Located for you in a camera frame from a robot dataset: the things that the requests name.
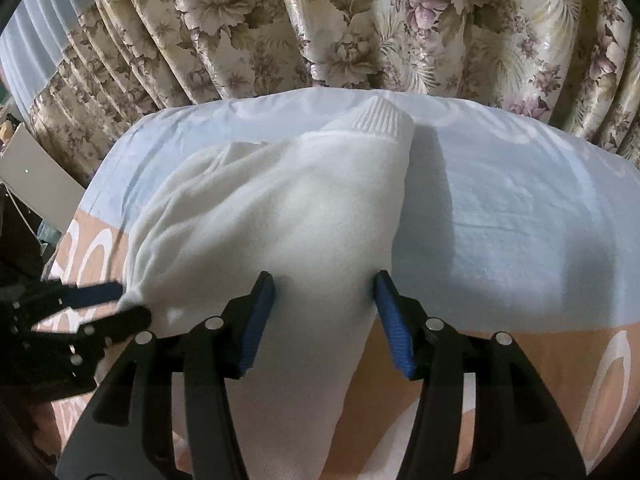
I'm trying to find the white flat panel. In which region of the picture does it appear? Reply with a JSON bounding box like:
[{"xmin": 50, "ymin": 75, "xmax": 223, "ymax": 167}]
[{"xmin": 0, "ymin": 122, "xmax": 87, "ymax": 231}]

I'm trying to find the blue and orange printed bedsheet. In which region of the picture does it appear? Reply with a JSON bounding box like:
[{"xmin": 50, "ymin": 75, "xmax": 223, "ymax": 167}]
[{"xmin": 30, "ymin": 87, "xmax": 640, "ymax": 480}]

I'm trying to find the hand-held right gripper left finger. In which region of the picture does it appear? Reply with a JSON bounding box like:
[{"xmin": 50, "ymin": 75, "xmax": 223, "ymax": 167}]
[{"xmin": 55, "ymin": 270, "xmax": 277, "ymax": 480}]

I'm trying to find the dark furniture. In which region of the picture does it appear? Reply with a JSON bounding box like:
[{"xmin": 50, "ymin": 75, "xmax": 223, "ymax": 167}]
[{"xmin": 0, "ymin": 182, "xmax": 50, "ymax": 278}]

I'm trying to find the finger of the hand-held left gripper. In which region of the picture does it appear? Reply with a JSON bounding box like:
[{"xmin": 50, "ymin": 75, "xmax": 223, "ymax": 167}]
[
  {"xmin": 30, "ymin": 305, "xmax": 153, "ymax": 367},
  {"xmin": 50, "ymin": 280, "xmax": 125, "ymax": 311}
]

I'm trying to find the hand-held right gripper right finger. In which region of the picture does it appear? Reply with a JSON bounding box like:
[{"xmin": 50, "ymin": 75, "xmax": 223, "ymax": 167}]
[{"xmin": 374, "ymin": 269, "xmax": 587, "ymax": 480}]

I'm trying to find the white knit sweater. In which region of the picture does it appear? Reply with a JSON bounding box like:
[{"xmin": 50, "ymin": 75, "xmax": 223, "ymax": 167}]
[{"xmin": 120, "ymin": 97, "xmax": 416, "ymax": 480}]

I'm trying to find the pale blue sheer curtain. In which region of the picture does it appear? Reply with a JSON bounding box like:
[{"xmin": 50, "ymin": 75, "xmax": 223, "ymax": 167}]
[{"xmin": 0, "ymin": 0, "xmax": 118, "ymax": 116}]

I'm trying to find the floral patterned curtain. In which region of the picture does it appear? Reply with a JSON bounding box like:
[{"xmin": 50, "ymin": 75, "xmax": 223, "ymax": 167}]
[{"xmin": 27, "ymin": 0, "xmax": 640, "ymax": 161}]

